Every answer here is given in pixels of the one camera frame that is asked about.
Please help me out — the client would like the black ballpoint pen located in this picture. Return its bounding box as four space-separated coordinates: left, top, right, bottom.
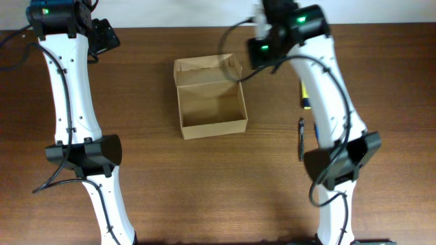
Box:
298 118 305 161

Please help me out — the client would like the yellow highlighter marker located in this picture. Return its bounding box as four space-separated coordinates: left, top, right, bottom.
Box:
300 80 311 110

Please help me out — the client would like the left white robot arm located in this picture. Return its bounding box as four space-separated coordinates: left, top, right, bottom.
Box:
26 0 138 244

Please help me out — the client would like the blue ballpoint pen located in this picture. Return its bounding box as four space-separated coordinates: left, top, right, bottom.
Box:
314 123 319 142

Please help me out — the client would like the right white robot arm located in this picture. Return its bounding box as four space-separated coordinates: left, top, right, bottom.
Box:
247 1 382 245

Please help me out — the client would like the brown cardboard box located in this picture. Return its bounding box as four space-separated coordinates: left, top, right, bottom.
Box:
174 54 248 140

